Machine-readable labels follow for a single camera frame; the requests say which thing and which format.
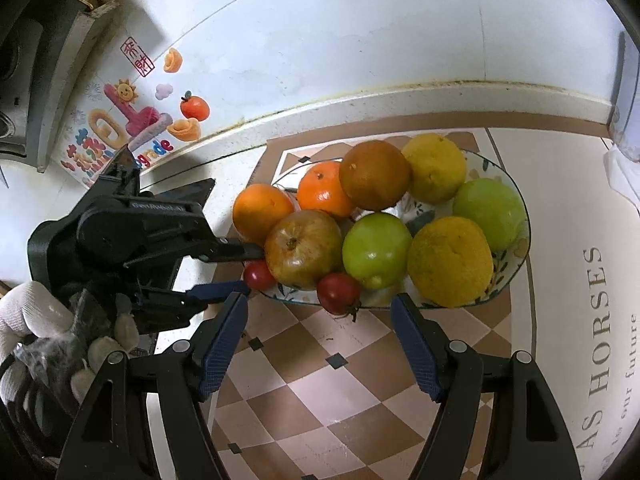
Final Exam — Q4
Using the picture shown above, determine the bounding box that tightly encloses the red cherry tomato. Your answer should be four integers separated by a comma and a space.
242, 260, 277, 291
316, 272, 362, 323

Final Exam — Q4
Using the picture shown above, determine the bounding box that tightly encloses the floral oval plate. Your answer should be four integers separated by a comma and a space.
245, 147, 532, 311

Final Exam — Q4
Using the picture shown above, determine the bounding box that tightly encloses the brownish apple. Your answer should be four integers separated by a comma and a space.
264, 210, 344, 291

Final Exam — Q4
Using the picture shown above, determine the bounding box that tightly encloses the black range hood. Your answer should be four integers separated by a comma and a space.
0, 0, 121, 173

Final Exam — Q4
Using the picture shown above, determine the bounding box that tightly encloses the green apple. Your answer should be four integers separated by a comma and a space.
452, 178, 529, 253
342, 212, 413, 291

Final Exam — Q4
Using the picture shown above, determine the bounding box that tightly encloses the dark brown orange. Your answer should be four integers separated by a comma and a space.
338, 140, 412, 212

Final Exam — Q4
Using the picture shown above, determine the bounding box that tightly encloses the white tissue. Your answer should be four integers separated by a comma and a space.
602, 145, 640, 211

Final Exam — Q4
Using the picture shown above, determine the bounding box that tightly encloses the grey spray can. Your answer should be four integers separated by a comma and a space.
607, 30, 640, 158

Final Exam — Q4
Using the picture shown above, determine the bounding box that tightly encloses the colourful wall sticker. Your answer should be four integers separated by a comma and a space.
60, 37, 211, 186

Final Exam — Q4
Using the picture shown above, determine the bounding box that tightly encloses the large orange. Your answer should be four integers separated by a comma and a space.
232, 183, 296, 241

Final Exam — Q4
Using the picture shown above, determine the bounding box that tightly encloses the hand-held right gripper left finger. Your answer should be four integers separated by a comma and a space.
57, 290, 250, 480

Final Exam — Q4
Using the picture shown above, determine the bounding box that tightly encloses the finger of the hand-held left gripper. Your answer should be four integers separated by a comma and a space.
185, 280, 252, 307
200, 237, 266, 264

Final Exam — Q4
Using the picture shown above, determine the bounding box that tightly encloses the small orange tangerine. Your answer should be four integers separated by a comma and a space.
296, 160, 356, 218

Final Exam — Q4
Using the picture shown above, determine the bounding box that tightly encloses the yellow citrus fruit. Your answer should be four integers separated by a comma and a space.
407, 216, 494, 308
401, 133, 468, 205

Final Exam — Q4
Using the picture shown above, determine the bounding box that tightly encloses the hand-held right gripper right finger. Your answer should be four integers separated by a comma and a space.
390, 292, 583, 480

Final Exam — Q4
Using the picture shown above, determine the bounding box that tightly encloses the checkered printed table mat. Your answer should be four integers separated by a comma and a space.
200, 112, 640, 480

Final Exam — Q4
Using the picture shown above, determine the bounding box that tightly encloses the person's left hand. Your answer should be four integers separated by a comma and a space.
0, 280, 141, 406

